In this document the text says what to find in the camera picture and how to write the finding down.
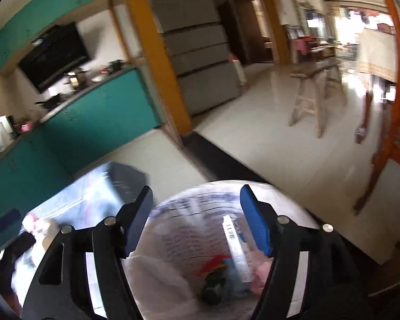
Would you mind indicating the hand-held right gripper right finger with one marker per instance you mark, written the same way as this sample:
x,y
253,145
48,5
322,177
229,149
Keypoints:
x,y
256,223

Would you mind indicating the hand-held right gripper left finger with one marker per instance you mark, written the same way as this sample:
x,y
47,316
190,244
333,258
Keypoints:
x,y
136,226

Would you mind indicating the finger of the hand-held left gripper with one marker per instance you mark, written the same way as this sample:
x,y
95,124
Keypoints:
x,y
6,221
20,243

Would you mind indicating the large pink wrapper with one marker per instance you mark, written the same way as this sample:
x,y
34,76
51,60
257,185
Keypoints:
x,y
36,226

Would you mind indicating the long white barcode carton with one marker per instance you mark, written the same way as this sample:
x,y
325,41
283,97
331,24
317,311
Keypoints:
x,y
236,256

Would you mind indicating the small pink white plastic bag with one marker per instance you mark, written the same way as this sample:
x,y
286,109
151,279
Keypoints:
x,y
261,273

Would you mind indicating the bin with white plastic liner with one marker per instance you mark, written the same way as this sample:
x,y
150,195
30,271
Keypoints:
x,y
186,240

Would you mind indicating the red packet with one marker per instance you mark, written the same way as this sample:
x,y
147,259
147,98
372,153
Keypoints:
x,y
211,264

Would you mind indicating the black green wrapper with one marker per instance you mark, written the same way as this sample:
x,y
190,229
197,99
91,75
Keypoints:
x,y
213,290

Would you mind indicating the blue striped tablecloth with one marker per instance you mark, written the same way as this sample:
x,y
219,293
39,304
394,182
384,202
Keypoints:
x,y
96,186

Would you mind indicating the white kitchen appliance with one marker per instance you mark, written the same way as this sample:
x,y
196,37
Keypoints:
x,y
1,128

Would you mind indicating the pink bowl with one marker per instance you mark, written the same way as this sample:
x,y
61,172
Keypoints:
x,y
25,127

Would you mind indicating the teal lower kitchen cabinets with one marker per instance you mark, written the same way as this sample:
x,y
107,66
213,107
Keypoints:
x,y
96,113

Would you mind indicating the black wok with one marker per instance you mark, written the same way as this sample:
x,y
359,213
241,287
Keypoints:
x,y
51,100

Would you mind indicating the white bowl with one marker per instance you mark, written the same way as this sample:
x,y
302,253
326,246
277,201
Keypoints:
x,y
97,78

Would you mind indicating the steel pot with lid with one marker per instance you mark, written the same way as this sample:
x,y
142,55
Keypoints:
x,y
75,80

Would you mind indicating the black pot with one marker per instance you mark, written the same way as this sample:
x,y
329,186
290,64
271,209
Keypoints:
x,y
116,66

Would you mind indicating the wooden bench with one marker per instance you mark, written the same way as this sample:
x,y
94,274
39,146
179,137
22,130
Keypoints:
x,y
315,70

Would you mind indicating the red brown wooden chair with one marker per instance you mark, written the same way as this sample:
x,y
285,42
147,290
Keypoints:
x,y
391,123

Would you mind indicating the wood framed glass door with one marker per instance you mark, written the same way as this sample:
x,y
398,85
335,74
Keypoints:
x,y
156,56

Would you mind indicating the black range hood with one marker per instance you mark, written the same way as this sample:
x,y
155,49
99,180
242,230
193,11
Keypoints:
x,y
53,56

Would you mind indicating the grey refrigerator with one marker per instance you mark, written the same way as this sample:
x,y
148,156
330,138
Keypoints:
x,y
196,56

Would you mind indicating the brown wooden door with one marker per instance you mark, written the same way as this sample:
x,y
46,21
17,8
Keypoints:
x,y
246,30

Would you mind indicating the teal upper cabinets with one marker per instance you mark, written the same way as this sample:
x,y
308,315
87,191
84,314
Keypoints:
x,y
36,16

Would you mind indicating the beige tablecloth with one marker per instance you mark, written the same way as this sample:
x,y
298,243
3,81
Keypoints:
x,y
376,53

